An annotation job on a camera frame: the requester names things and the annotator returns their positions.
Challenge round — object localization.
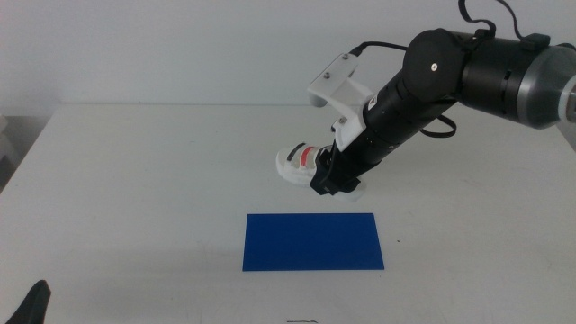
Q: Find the blue rectangular mat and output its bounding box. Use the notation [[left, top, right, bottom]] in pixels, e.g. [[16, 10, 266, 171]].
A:
[[242, 212, 385, 272]]

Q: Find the black cable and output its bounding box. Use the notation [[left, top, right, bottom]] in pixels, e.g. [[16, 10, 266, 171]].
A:
[[457, 0, 528, 42], [349, 40, 410, 58], [420, 113, 458, 139]]

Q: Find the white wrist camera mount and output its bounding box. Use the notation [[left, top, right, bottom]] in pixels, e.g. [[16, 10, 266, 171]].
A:
[[307, 52, 375, 153]]

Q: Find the white strapped sandal shoe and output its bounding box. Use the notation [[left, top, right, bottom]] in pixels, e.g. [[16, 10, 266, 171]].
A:
[[275, 142, 366, 203]]

